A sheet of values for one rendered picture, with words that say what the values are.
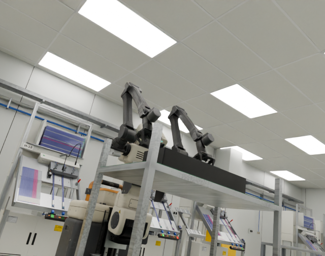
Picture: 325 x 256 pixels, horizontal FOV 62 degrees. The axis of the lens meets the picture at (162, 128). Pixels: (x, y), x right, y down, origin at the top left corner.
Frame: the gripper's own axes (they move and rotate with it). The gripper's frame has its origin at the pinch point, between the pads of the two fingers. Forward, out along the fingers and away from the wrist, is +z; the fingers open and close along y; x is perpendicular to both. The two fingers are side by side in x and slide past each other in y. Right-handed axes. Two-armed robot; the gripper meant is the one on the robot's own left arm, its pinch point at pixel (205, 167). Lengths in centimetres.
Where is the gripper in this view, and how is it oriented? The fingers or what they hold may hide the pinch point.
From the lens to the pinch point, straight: 171.8
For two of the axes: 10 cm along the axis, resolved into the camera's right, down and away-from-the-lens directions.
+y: 7.9, 3.4, 5.1
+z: 1.0, 7.5, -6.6
